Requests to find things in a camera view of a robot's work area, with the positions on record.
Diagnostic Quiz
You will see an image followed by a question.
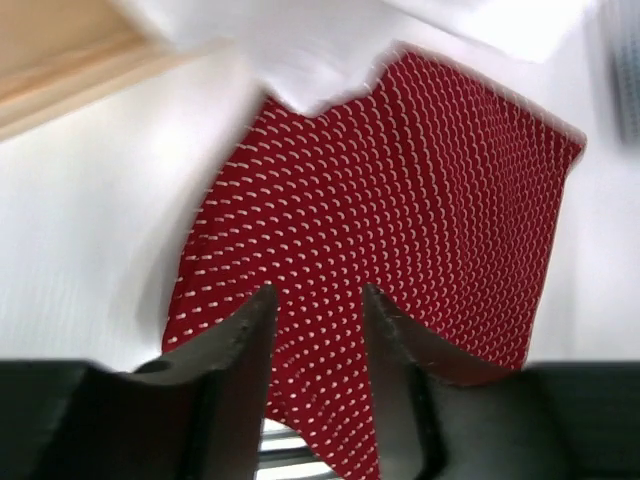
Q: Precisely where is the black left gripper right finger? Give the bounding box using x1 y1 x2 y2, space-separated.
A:
362 285 639 479

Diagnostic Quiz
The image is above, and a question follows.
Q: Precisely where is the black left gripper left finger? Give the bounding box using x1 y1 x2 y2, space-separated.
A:
1 285 278 479

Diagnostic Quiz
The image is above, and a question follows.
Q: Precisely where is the red polka dot skirt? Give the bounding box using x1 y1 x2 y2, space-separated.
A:
162 50 586 479

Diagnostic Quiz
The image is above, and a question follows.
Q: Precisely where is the white hanging dress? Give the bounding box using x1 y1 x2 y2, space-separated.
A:
117 1 596 115

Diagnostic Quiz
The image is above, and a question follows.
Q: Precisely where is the wooden clothes rack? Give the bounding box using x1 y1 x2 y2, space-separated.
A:
1 0 177 139

